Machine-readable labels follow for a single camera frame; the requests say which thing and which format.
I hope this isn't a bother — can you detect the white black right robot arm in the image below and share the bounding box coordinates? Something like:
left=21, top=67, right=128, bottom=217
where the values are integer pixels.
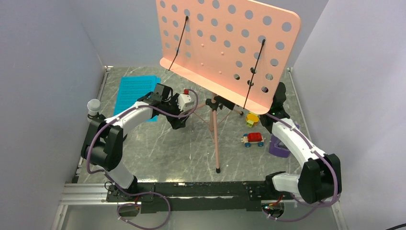
left=259, top=82, right=342, bottom=207

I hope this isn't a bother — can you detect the pink music stand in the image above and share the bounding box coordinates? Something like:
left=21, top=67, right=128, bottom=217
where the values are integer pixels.
left=155, top=0, right=301, bottom=173

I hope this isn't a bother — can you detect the blue sheet music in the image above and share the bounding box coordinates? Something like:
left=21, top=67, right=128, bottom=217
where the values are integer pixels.
left=113, top=75, right=161, bottom=115

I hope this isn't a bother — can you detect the aluminium frame rail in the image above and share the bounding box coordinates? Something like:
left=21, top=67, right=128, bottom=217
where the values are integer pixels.
left=52, top=183, right=347, bottom=230

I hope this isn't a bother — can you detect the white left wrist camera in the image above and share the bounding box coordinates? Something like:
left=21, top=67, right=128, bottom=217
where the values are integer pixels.
left=177, top=89, right=195, bottom=112

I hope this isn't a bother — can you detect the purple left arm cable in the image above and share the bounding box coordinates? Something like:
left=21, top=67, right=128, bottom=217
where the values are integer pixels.
left=85, top=89, right=199, bottom=230

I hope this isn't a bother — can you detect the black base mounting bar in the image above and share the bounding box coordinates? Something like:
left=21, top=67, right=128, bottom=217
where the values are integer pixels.
left=106, top=181, right=292, bottom=214

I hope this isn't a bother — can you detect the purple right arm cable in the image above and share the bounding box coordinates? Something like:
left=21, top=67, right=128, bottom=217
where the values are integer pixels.
left=262, top=113, right=342, bottom=222

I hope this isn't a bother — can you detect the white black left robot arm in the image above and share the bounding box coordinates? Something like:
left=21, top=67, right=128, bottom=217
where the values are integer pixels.
left=81, top=83, right=198, bottom=201

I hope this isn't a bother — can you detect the red wooden toy car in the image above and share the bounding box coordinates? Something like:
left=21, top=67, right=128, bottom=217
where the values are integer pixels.
left=241, top=132, right=265, bottom=148

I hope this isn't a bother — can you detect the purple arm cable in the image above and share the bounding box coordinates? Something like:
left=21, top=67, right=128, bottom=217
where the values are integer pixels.
left=262, top=113, right=342, bottom=222
left=85, top=89, right=199, bottom=230

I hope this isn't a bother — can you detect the orange yellow toy block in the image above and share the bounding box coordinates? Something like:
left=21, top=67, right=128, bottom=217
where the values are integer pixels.
left=246, top=112, right=259, bottom=127

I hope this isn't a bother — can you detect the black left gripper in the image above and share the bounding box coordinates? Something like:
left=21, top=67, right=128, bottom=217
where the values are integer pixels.
left=162, top=94, right=190, bottom=129

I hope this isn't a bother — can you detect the grey microphone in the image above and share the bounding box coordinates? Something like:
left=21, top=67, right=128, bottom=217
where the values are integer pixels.
left=87, top=99, right=106, bottom=122

